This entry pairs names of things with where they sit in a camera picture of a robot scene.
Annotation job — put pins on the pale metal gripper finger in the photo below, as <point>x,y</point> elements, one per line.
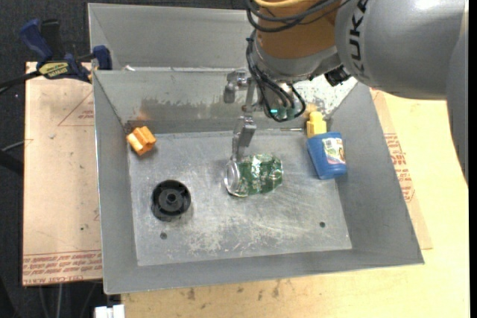
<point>244,136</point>
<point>234,83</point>

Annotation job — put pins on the crushed green drink can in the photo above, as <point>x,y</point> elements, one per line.
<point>257,175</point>

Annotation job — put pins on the blue bottle with yellow cap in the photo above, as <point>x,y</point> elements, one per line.
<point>326,156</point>

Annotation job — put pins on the grey metal bin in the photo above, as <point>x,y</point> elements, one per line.
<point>223,227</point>

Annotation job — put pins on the black round plastic spool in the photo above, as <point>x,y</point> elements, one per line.
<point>170,200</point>

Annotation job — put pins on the orange plastic block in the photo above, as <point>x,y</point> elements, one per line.
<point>141,139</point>

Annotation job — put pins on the brown cardboard board, red print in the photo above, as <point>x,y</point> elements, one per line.
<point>59,167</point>

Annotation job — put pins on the black cylinder on white bracket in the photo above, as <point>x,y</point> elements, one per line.
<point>337,76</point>

